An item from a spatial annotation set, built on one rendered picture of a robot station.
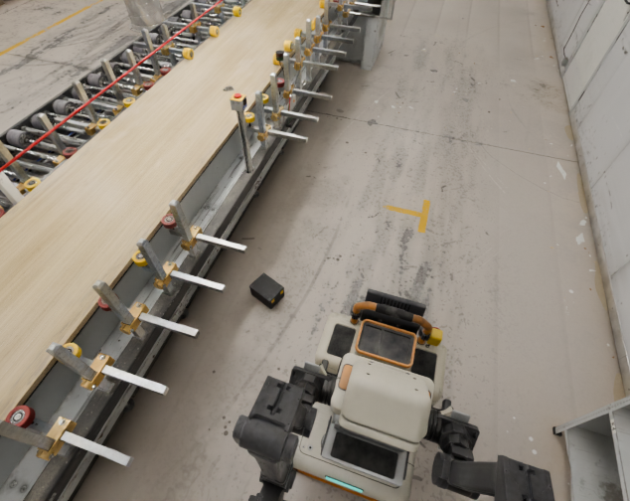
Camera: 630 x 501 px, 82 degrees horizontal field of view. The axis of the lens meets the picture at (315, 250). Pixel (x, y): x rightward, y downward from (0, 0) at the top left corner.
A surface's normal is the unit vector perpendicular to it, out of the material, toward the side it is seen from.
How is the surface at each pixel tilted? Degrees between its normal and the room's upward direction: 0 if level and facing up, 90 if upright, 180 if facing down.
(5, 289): 0
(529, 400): 0
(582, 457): 0
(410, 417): 42
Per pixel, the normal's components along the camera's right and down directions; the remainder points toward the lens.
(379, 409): -0.20, 0.05
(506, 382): 0.01, -0.62
